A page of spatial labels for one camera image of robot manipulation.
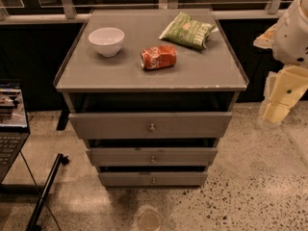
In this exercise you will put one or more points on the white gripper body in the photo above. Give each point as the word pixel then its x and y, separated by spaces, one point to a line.
pixel 291 38

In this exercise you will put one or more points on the grey drawer cabinet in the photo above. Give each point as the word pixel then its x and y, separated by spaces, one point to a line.
pixel 201 81

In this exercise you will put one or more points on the grey middle drawer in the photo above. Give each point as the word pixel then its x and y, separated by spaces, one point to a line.
pixel 151 156

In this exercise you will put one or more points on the grey drawer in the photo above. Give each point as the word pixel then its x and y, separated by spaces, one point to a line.
pixel 150 125
pixel 153 179
pixel 151 156

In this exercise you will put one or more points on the metal railing frame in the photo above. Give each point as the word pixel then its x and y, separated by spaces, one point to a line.
pixel 154 4

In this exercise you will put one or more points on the white ceramic bowl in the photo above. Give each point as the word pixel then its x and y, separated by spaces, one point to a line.
pixel 107 41

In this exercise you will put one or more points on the crushed orange soda can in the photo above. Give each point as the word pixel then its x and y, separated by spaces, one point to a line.
pixel 158 57

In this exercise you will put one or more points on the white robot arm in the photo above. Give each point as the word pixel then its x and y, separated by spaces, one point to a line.
pixel 288 40

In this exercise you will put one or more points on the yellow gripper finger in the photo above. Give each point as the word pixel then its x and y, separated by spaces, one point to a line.
pixel 270 81
pixel 282 102

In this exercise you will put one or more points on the grey top drawer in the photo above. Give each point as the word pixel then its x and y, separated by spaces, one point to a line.
pixel 150 125

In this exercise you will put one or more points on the green chip bag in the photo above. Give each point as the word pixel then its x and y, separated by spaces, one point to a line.
pixel 188 32

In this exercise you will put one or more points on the black stand leg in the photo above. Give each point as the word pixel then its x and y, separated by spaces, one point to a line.
pixel 32 225

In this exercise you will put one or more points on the black laptop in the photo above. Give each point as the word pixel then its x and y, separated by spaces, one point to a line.
pixel 14 125

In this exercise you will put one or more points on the grey bottom drawer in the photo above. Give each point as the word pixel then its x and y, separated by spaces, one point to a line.
pixel 153 179

